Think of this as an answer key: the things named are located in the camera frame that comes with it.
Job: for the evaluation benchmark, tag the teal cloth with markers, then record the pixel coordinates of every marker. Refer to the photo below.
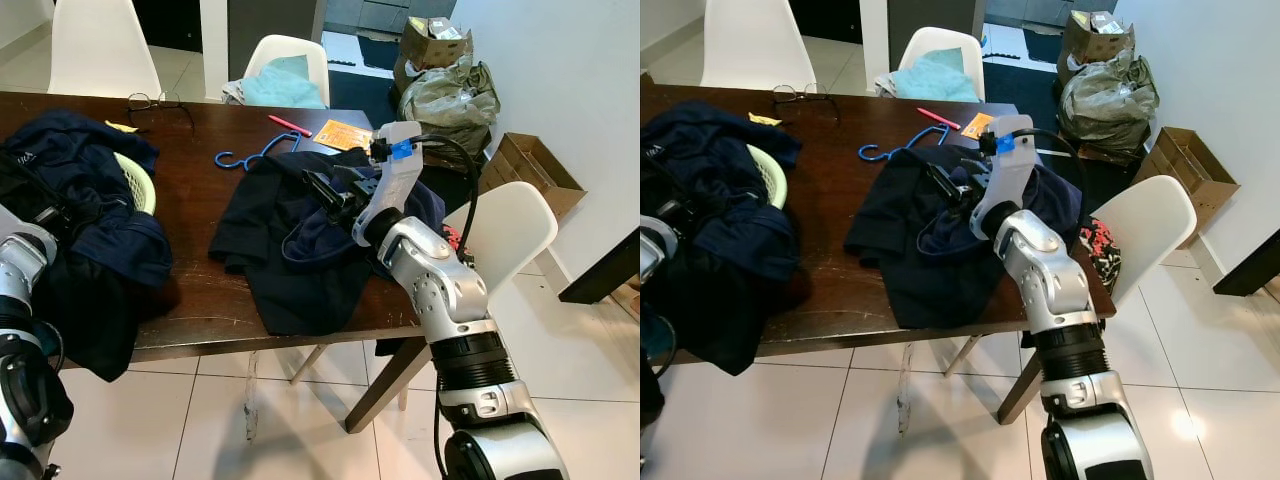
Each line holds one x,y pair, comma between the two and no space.
935,82
285,88

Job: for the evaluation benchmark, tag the orange card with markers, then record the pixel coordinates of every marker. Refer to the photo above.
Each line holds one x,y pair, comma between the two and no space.
340,134
977,125

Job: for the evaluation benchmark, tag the light green plastic basket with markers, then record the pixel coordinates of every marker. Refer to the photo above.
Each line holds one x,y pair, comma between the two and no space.
143,185
776,178

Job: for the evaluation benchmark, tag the pink pen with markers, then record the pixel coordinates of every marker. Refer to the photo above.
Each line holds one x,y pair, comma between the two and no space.
938,118
290,125

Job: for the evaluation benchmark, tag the white plastic chair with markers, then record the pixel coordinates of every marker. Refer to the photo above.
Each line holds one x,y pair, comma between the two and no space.
755,45
290,48
100,50
1150,220
940,40
510,225

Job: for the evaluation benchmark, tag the open empty cardboard box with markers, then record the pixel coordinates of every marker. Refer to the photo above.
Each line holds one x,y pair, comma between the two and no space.
1190,160
535,165

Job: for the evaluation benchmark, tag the black board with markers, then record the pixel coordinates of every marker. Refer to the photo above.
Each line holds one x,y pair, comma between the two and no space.
600,270
1250,277

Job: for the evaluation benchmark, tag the olive plastic bag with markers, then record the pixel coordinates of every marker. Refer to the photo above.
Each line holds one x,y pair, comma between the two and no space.
1110,95
450,100

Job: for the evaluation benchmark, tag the dark brown wooden table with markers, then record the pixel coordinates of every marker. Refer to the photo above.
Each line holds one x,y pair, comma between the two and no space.
200,200
830,200

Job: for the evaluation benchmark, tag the navy shirt with round logo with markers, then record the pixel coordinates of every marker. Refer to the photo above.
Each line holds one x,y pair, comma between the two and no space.
290,280
930,270

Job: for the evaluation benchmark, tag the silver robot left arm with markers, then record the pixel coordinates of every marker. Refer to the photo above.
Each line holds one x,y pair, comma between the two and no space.
650,255
18,265

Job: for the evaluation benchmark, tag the blue plastic hanger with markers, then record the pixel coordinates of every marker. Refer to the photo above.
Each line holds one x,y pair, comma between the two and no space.
905,142
262,150

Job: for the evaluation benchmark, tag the filled brown cardboard box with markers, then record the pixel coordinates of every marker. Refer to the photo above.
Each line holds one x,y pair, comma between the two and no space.
1095,35
430,45

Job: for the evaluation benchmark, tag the black framed glasses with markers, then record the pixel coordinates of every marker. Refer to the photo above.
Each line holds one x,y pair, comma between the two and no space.
795,89
150,97

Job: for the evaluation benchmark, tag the navy jacket with white print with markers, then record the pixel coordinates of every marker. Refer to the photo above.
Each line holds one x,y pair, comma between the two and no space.
720,150
70,160

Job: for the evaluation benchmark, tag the dark navy garment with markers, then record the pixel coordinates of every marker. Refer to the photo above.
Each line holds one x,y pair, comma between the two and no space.
730,300
110,300

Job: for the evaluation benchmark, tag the yellow sticky note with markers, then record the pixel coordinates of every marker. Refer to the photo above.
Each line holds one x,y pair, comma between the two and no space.
120,126
765,119

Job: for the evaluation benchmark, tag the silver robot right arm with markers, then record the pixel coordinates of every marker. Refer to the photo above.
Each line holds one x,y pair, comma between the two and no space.
1050,280
440,290

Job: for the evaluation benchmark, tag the red patterned cloth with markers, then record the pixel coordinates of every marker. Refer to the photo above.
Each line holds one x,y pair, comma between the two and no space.
458,245
1100,255

